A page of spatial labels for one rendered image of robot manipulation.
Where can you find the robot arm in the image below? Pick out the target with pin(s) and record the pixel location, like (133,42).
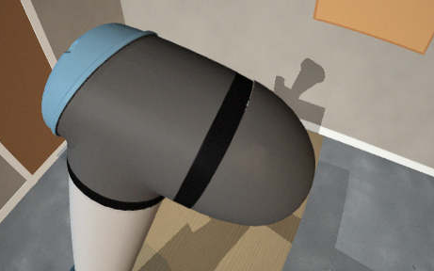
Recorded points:
(143,115)

